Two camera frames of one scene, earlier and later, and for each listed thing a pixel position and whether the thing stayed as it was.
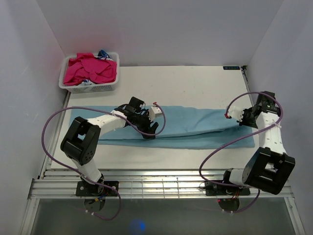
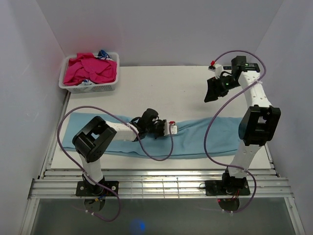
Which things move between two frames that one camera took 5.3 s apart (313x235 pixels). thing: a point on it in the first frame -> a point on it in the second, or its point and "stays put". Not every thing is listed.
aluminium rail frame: x=141 y=184 stays put
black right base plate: x=214 y=189 stays put
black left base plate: x=83 y=189 stays put
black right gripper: x=243 y=122 -> x=214 y=90
